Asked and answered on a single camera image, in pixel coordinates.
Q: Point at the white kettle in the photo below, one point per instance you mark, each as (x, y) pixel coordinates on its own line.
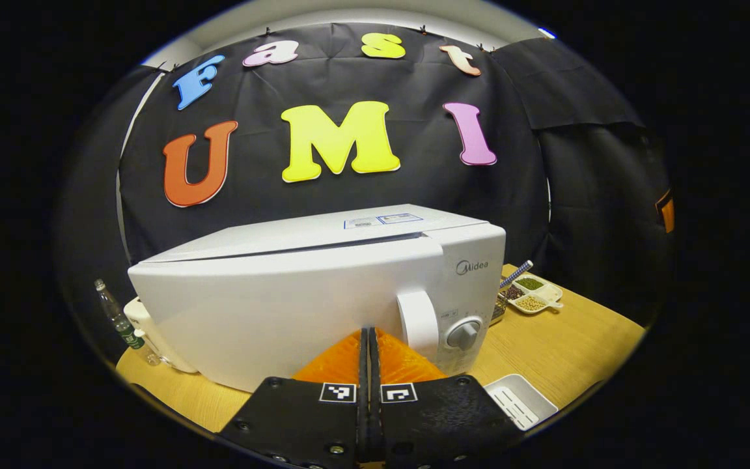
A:
(144, 326)

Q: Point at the clear glass cup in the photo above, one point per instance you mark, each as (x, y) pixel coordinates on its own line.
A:
(499, 309)

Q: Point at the white divided dish of beans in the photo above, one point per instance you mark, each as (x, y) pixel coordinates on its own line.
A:
(534, 303)

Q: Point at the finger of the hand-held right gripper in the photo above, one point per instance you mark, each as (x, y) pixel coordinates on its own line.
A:
(666, 212)

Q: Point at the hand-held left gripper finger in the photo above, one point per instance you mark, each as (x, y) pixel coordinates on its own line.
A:
(375, 423)
(363, 423)

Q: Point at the white rectangular tray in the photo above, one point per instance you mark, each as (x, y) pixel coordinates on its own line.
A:
(512, 391)

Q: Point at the blue striped spoon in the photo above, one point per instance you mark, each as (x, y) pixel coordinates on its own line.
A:
(518, 273)

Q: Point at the white microwave oven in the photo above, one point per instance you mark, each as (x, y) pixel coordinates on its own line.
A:
(284, 293)

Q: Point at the clear plastic bottle green label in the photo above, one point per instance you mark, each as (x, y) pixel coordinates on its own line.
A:
(118, 319)

